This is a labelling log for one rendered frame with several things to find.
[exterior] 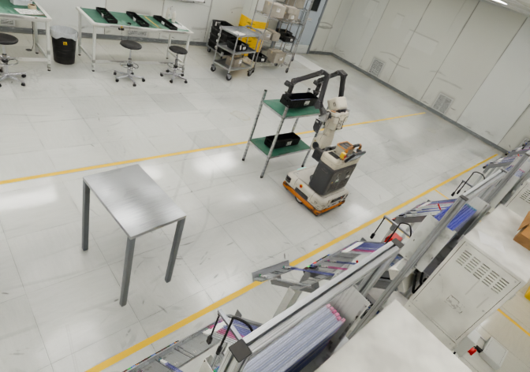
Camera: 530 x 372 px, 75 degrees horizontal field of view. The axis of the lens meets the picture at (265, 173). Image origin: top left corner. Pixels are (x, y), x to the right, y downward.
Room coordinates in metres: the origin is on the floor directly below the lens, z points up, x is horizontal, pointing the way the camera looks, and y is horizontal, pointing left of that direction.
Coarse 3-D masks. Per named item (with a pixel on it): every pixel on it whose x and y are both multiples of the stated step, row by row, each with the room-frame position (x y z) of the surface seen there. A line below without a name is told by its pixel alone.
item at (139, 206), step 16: (96, 176) 1.99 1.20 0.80; (112, 176) 2.05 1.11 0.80; (128, 176) 2.12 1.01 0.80; (144, 176) 2.19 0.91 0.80; (96, 192) 1.83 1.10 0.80; (112, 192) 1.88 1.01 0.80; (128, 192) 1.94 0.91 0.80; (144, 192) 2.01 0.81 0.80; (160, 192) 2.07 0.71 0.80; (112, 208) 1.74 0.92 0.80; (128, 208) 1.79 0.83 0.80; (144, 208) 1.85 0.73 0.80; (160, 208) 1.91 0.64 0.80; (176, 208) 1.97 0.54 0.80; (128, 224) 1.65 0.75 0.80; (144, 224) 1.71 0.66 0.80; (160, 224) 1.76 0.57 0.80; (128, 240) 1.57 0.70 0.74; (176, 240) 1.91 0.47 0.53; (128, 256) 1.56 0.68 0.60; (176, 256) 1.93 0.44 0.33; (128, 272) 1.57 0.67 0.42; (128, 288) 1.59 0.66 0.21
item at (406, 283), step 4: (400, 260) 1.79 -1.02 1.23; (396, 264) 1.73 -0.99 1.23; (392, 268) 1.68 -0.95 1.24; (396, 268) 1.67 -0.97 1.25; (392, 272) 1.65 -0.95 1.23; (396, 272) 1.64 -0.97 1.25; (412, 272) 1.72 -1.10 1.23; (420, 272) 1.79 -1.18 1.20; (392, 276) 1.64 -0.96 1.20; (408, 276) 1.67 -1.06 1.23; (412, 276) 1.71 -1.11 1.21; (404, 280) 1.62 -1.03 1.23; (408, 280) 1.65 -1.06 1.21; (412, 280) 1.69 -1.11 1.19; (416, 280) 1.72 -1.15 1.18; (400, 284) 1.61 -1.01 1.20; (404, 284) 1.61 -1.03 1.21; (408, 284) 1.64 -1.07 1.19; (400, 288) 1.60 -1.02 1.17; (404, 288) 1.59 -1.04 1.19; (408, 288) 1.62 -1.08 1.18
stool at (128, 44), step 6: (120, 42) 5.30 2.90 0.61; (126, 42) 5.37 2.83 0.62; (132, 42) 5.47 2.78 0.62; (132, 48) 5.25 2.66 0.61; (138, 48) 5.32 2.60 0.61; (132, 66) 5.37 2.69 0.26; (138, 66) 5.43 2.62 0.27; (114, 72) 5.37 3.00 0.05; (120, 72) 5.37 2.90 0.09; (132, 84) 5.22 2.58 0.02
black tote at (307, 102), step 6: (282, 96) 4.25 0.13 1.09; (294, 96) 4.47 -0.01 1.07; (300, 96) 4.57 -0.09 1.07; (306, 96) 4.67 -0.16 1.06; (312, 96) 4.68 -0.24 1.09; (282, 102) 4.23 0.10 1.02; (288, 102) 4.18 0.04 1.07; (294, 102) 4.23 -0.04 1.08; (300, 102) 4.33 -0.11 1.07; (306, 102) 4.42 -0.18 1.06; (312, 102) 4.53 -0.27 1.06
